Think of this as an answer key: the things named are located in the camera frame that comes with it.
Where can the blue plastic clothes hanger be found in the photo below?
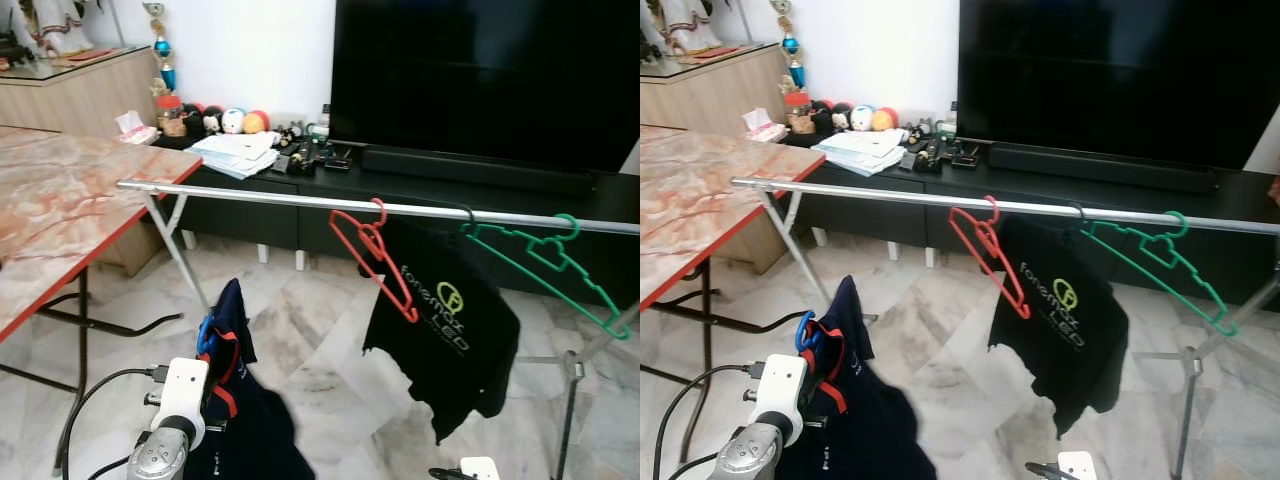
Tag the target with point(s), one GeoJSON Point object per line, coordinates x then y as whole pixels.
{"type": "Point", "coordinates": [205, 335]}
{"type": "Point", "coordinates": [805, 332]}

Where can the navy shirt with red trim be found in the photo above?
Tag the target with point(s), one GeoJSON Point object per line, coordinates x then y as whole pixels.
{"type": "Point", "coordinates": [870, 430]}
{"type": "Point", "coordinates": [260, 430]}

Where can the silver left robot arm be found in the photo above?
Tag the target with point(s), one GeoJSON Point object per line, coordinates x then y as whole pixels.
{"type": "Point", "coordinates": [748, 462]}
{"type": "Point", "coordinates": [160, 460]}

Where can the green plastic clothes hanger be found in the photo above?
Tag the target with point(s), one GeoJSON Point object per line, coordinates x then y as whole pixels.
{"type": "Point", "coordinates": [624, 334]}
{"type": "Point", "coordinates": [1230, 328]}

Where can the red plastic clothes hanger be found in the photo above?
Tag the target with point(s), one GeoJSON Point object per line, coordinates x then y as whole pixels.
{"type": "Point", "coordinates": [1024, 313]}
{"type": "Point", "coordinates": [412, 316]}

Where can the black television cabinet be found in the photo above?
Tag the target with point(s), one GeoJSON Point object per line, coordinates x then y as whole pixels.
{"type": "Point", "coordinates": [870, 225]}
{"type": "Point", "coordinates": [250, 225]}

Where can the silver metal clothes rack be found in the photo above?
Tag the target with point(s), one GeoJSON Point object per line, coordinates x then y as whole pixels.
{"type": "Point", "coordinates": [250, 195]}
{"type": "Point", "coordinates": [870, 195]}

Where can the marble pattern folding table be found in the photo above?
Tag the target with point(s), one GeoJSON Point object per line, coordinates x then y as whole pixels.
{"type": "Point", "coordinates": [690, 205]}
{"type": "Point", "coordinates": [60, 210]}

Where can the white paper stack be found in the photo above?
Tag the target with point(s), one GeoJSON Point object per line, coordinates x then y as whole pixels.
{"type": "Point", "coordinates": [860, 152]}
{"type": "Point", "coordinates": [235, 155]}

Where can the black printed t-shirt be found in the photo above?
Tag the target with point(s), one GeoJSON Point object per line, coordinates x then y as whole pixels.
{"type": "Point", "coordinates": [440, 360]}
{"type": "Point", "coordinates": [1060, 360]}

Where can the pink tissue box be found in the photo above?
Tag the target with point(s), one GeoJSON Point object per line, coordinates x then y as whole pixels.
{"type": "Point", "coordinates": [764, 127]}
{"type": "Point", "coordinates": [135, 130]}

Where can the black round toy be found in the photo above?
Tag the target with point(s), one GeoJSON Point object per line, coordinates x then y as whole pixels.
{"type": "Point", "coordinates": [200, 120]}
{"type": "Point", "coordinates": [828, 117]}

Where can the white round toy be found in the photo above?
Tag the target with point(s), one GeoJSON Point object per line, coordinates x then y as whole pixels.
{"type": "Point", "coordinates": [232, 120]}
{"type": "Point", "coordinates": [861, 117]}

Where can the orange round toy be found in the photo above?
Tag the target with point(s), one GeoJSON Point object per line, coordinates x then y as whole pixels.
{"type": "Point", "coordinates": [885, 118]}
{"type": "Point", "coordinates": [257, 121]}

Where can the red lidded jar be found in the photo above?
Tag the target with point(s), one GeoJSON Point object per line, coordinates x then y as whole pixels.
{"type": "Point", "coordinates": [798, 115]}
{"type": "Point", "coordinates": [170, 118]}

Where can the light wooden sideboard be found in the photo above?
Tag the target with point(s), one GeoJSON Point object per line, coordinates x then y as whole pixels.
{"type": "Point", "coordinates": [700, 90]}
{"type": "Point", "coordinates": [70, 95]}

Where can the blue and gold trophy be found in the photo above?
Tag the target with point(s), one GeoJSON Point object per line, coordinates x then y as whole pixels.
{"type": "Point", "coordinates": [160, 50]}
{"type": "Point", "coordinates": [788, 48]}

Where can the black soundbar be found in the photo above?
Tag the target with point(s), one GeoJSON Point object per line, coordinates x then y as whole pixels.
{"type": "Point", "coordinates": [480, 172]}
{"type": "Point", "coordinates": [1100, 168]}

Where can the white robed figurine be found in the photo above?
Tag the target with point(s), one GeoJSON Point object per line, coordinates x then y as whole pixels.
{"type": "Point", "coordinates": [690, 25]}
{"type": "Point", "coordinates": [62, 25]}

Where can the black flat television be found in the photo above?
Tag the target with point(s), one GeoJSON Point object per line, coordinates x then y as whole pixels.
{"type": "Point", "coordinates": [1110, 80]}
{"type": "Point", "coordinates": [480, 80]}

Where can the red laughing Buddha statue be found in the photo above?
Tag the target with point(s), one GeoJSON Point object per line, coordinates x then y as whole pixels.
{"type": "Point", "coordinates": [1275, 190]}

